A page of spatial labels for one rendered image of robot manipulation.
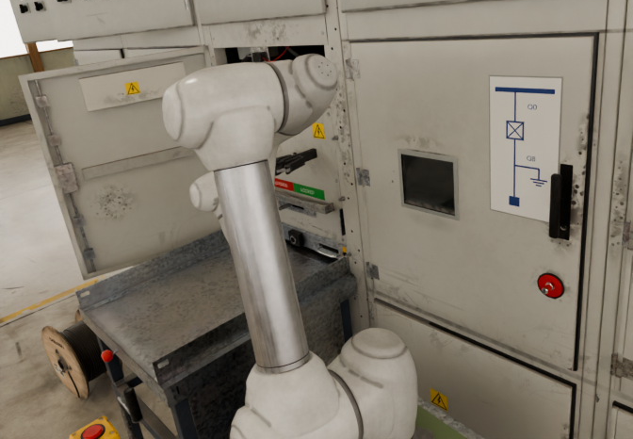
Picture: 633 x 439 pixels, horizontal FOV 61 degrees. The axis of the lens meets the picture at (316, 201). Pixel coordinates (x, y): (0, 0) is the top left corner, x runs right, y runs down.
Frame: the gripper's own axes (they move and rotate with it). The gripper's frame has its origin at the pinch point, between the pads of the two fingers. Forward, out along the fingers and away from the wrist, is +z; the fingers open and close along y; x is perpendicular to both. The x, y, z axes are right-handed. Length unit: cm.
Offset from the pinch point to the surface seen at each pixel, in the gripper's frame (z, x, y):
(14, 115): 150, -107, -1114
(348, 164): -0.4, 0.0, 18.9
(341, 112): -0.4, 15.4, 18.4
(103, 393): -55, -123, -116
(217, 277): -29, -38, -22
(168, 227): -27, -29, -57
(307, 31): -0.4, 37.9, 8.2
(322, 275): -11.5, -33.6, 13.8
